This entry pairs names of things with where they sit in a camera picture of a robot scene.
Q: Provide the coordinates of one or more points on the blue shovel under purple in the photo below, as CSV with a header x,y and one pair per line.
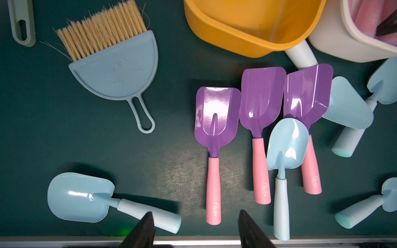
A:
x,y
346,107

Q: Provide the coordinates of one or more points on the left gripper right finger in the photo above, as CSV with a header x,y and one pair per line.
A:
x,y
251,236

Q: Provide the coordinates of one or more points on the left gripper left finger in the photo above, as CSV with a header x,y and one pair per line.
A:
x,y
142,236

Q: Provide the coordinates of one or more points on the purple square shovel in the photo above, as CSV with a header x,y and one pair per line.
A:
x,y
306,98
262,94
216,124

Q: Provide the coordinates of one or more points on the blue round shovel centre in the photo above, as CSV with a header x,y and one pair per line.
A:
x,y
287,147

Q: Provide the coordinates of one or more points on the white plastic storage box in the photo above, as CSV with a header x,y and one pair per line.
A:
x,y
336,35

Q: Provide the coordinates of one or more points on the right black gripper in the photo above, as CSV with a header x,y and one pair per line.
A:
x,y
388,26

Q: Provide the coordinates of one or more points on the blue pointed shovel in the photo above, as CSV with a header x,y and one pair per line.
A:
x,y
354,214

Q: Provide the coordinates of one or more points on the blue toy brush scoop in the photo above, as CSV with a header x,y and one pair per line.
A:
x,y
114,56

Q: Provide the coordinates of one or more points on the purple pointed shovel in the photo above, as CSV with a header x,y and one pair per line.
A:
x,y
368,16

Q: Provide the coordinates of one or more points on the green toy rake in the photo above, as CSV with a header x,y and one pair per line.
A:
x,y
21,13

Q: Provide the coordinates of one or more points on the yellow plastic storage box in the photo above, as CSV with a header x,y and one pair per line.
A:
x,y
253,28

